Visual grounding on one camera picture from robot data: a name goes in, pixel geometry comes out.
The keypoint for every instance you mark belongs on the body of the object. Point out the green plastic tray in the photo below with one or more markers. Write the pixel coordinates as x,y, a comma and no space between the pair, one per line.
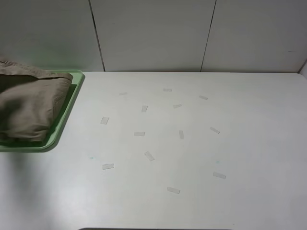
55,132

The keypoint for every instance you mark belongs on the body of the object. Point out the khaki shorts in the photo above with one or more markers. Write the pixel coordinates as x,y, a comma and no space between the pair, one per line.
30,101

